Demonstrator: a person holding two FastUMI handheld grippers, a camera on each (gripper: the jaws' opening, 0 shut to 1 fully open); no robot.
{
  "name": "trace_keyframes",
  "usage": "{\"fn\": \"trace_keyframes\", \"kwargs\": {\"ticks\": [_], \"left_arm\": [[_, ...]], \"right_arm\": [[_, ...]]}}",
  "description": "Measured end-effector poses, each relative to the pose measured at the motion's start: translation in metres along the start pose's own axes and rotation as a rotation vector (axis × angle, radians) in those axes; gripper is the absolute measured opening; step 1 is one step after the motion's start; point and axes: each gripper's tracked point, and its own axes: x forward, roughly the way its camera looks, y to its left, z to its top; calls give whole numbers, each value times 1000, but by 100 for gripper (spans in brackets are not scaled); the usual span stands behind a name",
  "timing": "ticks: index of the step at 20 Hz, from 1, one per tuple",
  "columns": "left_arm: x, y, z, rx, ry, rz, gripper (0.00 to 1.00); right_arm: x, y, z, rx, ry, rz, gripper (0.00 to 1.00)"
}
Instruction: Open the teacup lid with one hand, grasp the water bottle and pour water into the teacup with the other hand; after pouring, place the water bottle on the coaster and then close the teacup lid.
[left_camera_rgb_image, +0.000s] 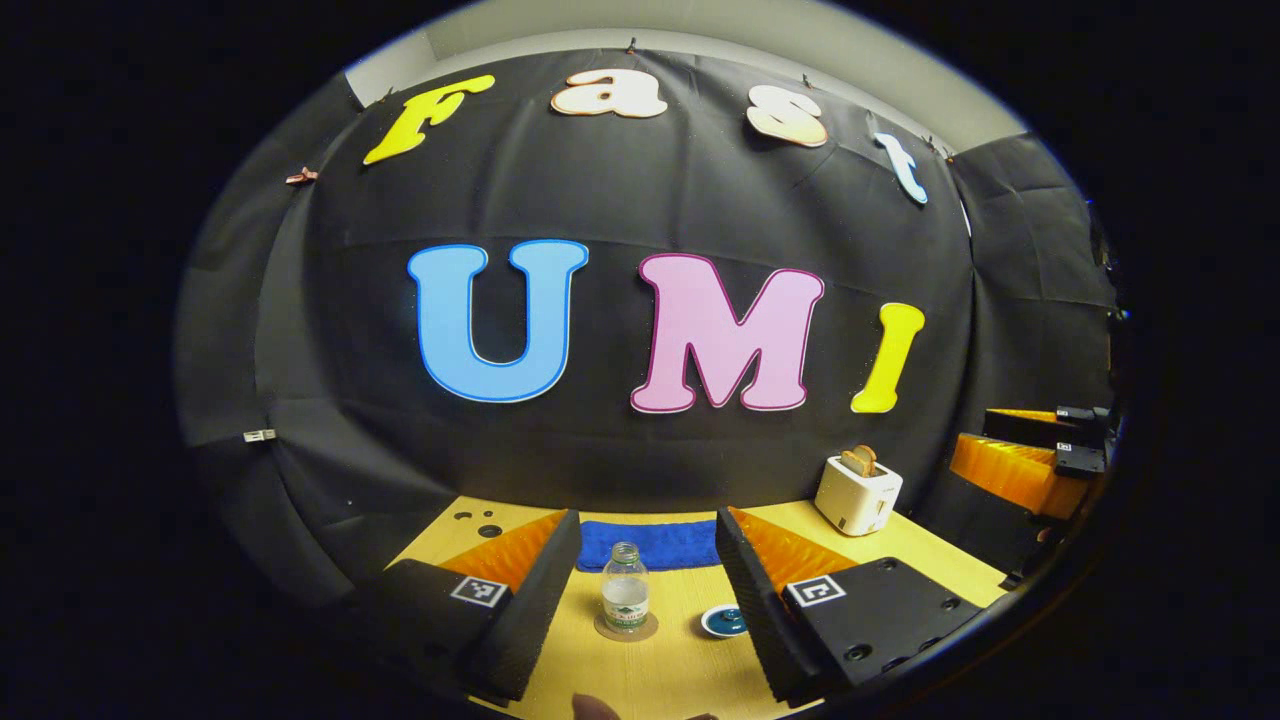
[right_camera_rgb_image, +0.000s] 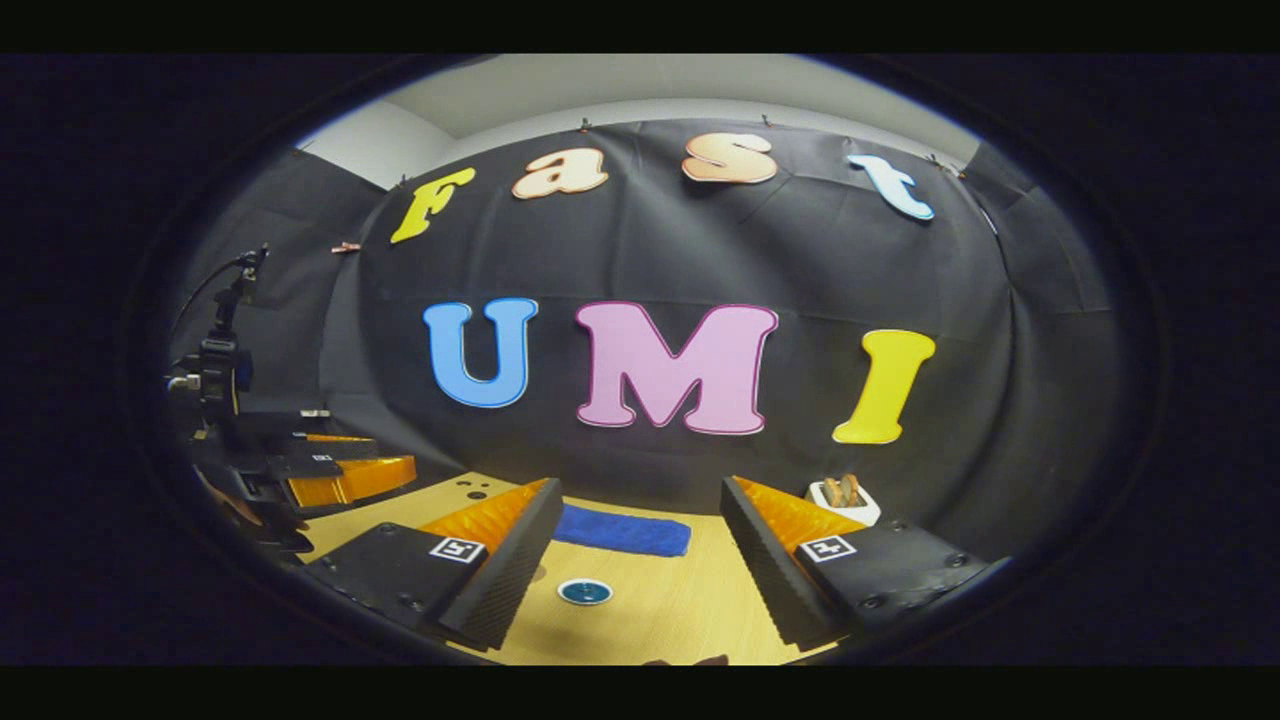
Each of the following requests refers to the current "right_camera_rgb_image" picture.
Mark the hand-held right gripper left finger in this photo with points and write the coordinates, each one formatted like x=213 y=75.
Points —
x=515 y=570

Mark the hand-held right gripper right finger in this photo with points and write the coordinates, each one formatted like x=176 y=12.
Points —
x=765 y=565

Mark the black backdrop cloth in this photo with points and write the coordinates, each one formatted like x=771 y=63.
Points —
x=650 y=240

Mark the toast slices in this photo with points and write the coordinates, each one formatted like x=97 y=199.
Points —
x=842 y=490

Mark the white toaster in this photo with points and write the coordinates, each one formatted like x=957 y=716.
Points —
x=868 y=512

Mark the blue folded towel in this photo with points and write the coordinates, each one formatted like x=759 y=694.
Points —
x=625 y=532

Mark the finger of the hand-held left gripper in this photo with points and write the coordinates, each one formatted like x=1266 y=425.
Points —
x=350 y=482
x=285 y=430

